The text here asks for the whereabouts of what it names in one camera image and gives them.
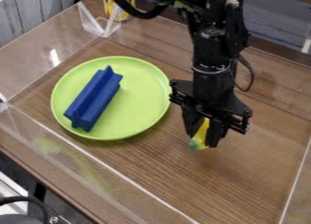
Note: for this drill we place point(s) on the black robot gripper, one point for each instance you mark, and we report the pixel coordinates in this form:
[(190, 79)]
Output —
[(207, 97)]

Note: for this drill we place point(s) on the yellow toy banana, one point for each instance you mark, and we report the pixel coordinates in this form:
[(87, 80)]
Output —
[(198, 140)]

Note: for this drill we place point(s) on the clear acrylic tray walls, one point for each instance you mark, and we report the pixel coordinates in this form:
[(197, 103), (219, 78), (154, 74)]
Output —
[(147, 179)]

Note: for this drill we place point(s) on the black metal bracket with bolt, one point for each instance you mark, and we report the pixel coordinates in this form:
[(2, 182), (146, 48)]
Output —
[(59, 211)]

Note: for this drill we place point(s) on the yellow labelled tin can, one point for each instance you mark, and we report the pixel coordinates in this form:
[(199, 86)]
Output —
[(114, 10)]

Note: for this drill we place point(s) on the green round plate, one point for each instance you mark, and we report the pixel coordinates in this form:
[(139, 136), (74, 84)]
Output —
[(140, 102)]

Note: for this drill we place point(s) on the blue star-shaped block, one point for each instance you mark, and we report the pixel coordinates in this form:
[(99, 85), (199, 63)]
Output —
[(94, 99)]

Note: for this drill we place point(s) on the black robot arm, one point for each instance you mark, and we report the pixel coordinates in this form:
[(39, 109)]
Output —
[(217, 28)]

